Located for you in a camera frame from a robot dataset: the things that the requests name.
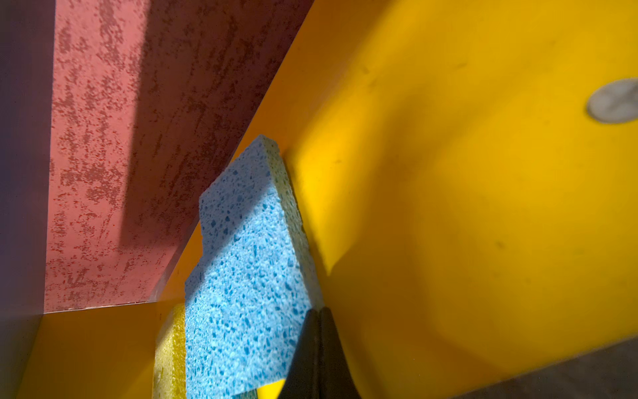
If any yellow sponge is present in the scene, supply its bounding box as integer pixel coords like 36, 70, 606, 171
152, 304, 187, 399

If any blue sponge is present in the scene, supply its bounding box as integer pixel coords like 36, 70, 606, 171
184, 136, 323, 398

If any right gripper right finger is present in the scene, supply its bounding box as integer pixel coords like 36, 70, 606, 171
318, 307, 362, 399

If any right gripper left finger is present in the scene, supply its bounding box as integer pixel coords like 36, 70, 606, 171
278, 309, 319, 399

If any yellow shelf unit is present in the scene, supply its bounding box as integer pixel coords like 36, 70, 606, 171
17, 1, 637, 398

